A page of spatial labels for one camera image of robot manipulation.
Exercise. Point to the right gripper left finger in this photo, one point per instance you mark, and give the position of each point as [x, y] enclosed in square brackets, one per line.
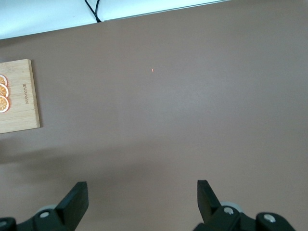
[69, 211]

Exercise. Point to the white edge panel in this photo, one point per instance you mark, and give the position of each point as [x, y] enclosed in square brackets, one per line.
[48, 16]

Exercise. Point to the toy orange slice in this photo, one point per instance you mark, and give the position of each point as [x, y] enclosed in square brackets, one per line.
[3, 90]
[3, 104]
[2, 79]

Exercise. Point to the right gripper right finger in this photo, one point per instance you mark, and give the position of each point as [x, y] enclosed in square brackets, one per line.
[214, 216]

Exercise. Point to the bamboo cutting board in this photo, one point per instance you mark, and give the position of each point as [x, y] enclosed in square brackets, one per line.
[21, 115]

